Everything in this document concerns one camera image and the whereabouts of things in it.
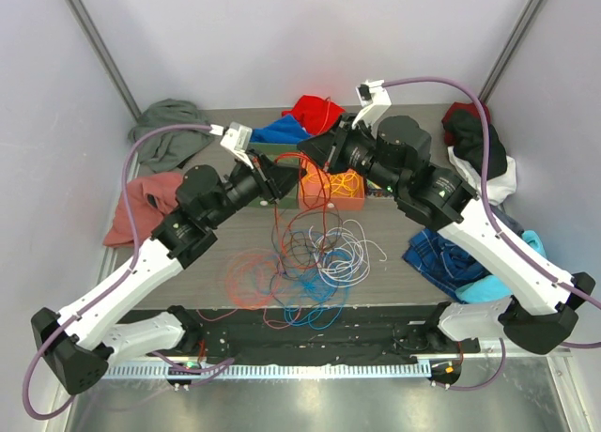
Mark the black cloth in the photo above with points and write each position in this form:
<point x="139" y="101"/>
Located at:
<point x="468" y="143"/>

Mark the green drawer box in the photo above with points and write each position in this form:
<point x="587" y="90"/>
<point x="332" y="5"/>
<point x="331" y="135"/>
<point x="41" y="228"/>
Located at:
<point x="273" y="151"/>

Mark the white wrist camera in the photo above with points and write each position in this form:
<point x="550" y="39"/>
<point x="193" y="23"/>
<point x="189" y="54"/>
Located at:
<point x="235" y="139"/>
<point x="374" y="100"/>

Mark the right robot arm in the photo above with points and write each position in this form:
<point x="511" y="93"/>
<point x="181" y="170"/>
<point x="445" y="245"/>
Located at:
<point x="540" y="312"/>

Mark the salmon drawer box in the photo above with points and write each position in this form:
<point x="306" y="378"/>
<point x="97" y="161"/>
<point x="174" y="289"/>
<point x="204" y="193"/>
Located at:
<point x="345" y="191"/>

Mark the cyan cloth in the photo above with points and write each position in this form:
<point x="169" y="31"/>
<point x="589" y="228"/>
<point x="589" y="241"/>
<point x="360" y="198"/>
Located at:
<point x="490" y="287"/>

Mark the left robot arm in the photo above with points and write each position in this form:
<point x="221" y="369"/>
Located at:
<point x="82" y="341"/>

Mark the dusty pink cloth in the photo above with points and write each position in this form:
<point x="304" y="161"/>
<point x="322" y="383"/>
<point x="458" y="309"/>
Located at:
<point x="151" y="199"/>

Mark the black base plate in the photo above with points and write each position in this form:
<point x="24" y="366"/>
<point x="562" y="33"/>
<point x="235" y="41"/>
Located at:
<point x="353" y="336"/>

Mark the blue plaid cloth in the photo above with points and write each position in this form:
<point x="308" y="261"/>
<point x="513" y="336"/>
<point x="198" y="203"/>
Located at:
<point x="442" y="263"/>

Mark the white cloth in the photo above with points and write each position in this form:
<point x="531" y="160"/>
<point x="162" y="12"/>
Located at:
<point x="497" y="188"/>

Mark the grey cloth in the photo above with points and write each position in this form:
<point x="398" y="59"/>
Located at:
<point x="169" y="150"/>

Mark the dark red cloth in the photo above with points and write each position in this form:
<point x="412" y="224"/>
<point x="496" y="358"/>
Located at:
<point x="468" y="108"/>

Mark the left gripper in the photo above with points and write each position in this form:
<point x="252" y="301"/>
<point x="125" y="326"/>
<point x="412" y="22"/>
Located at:
<point x="263" y="174"/>

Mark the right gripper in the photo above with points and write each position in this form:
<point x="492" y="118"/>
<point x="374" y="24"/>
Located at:
<point x="339" y="139"/>

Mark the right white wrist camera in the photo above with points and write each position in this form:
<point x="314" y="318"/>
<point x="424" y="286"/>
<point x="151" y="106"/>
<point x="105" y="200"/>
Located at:
<point x="374" y="100"/>

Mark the slotted cable duct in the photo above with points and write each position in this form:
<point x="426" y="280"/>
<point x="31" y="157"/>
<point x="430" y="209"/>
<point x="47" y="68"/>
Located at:
<point x="160" y="370"/>

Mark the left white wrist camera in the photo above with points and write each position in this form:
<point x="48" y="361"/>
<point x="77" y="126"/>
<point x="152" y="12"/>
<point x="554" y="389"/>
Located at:
<point x="235" y="139"/>

